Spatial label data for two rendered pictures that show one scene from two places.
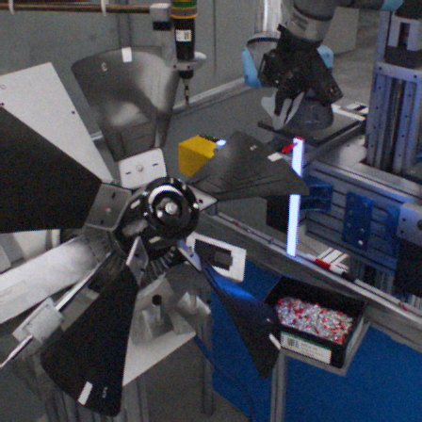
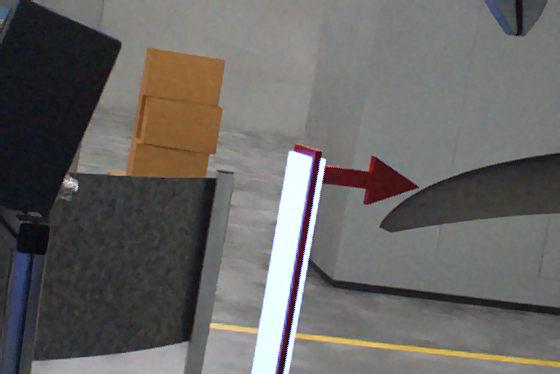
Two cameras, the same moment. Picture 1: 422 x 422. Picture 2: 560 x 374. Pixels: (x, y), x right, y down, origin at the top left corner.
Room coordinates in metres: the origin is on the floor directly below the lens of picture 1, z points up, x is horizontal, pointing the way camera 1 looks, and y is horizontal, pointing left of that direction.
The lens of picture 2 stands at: (1.78, -0.03, 1.23)
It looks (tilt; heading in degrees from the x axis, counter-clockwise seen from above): 6 degrees down; 201
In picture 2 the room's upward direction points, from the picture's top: 10 degrees clockwise
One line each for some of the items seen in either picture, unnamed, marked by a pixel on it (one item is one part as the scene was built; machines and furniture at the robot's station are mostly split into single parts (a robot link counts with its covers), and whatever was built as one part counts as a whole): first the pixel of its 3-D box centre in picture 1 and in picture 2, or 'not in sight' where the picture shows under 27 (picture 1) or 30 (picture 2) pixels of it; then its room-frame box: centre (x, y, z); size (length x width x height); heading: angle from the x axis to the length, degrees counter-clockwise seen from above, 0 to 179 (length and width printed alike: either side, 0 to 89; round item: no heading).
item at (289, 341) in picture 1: (309, 319); not in sight; (1.05, -0.23, 0.85); 0.22 x 0.17 x 0.07; 60
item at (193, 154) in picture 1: (211, 163); not in sight; (1.49, -0.01, 1.02); 0.16 x 0.10 x 0.11; 45
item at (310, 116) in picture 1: (309, 105); not in sight; (1.73, -0.32, 1.09); 0.15 x 0.15 x 0.10
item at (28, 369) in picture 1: (34, 345); not in sight; (1.11, 0.43, 0.73); 0.15 x 0.09 x 0.22; 45
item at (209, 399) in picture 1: (206, 330); not in sight; (1.52, 0.01, 0.39); 0.04 x 0.04 x 0.78; 45
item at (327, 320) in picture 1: (310, 325); not in sight; (1.05, -0.23, 0.83); 0.19 x 0.14 x 0.03; 60
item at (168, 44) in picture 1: (179, 35); not in sight; (1.03, 0.04, 1.50); 0.09 x 0.07 x 0.10; 80
